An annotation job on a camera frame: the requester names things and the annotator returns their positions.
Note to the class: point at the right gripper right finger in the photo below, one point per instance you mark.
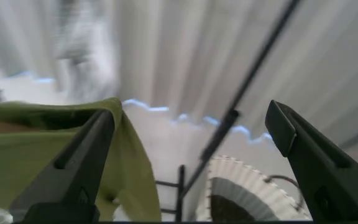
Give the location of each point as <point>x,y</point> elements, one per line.
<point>322,174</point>

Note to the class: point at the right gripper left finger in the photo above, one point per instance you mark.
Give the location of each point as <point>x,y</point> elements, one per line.
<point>73,174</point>

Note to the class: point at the green shirt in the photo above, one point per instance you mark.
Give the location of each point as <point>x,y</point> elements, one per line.
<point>26,155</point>

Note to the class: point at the pale grey trousers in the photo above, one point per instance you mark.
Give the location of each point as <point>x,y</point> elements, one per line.
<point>85,46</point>

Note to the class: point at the white laundry basket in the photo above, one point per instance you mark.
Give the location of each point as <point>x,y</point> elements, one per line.
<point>244,174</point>

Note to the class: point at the black clothes rack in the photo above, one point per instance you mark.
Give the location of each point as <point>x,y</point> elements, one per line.
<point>250,77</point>

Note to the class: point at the white curtain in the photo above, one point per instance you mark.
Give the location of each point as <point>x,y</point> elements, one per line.
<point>182,46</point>

